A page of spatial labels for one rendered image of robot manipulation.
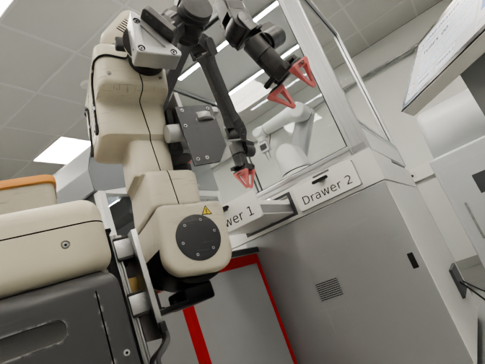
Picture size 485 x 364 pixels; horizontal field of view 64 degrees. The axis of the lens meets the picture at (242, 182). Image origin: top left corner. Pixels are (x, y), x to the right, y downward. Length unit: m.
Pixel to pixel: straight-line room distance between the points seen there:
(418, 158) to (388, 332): 3.35
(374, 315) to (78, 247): 1.31
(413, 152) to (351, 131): 3.20
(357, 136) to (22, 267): 1.37
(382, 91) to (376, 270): 3.62
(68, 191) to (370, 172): 1.66
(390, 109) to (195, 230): 4.31
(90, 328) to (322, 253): 1.26
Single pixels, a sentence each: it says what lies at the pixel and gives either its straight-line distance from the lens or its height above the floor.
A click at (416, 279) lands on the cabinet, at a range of 1.65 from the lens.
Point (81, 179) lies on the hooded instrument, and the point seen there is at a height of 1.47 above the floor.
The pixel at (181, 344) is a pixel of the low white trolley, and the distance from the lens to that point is 1.43.
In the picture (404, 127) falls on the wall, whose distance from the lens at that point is 4.93.
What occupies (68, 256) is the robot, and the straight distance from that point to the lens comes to 0.64.
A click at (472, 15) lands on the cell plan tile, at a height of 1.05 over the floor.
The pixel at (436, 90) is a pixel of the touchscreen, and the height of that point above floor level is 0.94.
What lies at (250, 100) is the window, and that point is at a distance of 1.96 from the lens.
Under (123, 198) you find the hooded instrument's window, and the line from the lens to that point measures 2.37.
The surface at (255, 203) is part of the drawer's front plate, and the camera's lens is 1.47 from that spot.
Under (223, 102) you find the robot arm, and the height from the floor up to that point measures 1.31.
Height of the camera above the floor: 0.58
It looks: 15 degrees up
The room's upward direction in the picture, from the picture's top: 21 degrees counter-clockwise
